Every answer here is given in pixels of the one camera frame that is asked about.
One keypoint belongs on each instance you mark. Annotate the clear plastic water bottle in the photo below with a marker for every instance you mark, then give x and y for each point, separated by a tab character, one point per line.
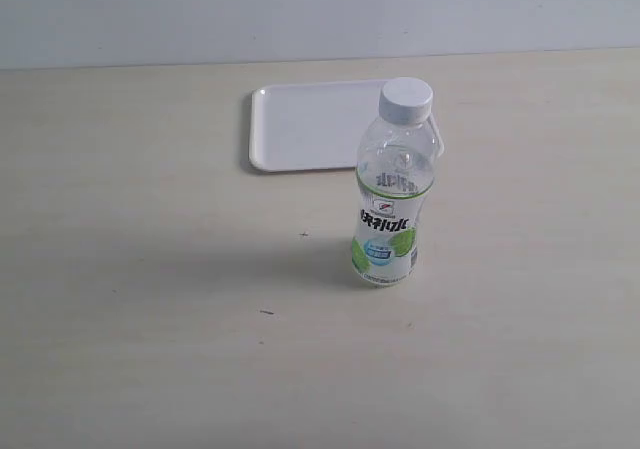
395	169

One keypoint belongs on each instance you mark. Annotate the white bottle cap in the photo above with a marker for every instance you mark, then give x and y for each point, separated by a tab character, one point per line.
405	101

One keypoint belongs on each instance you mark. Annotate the white rectangular tray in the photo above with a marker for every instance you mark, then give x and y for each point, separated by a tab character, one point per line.
322	126

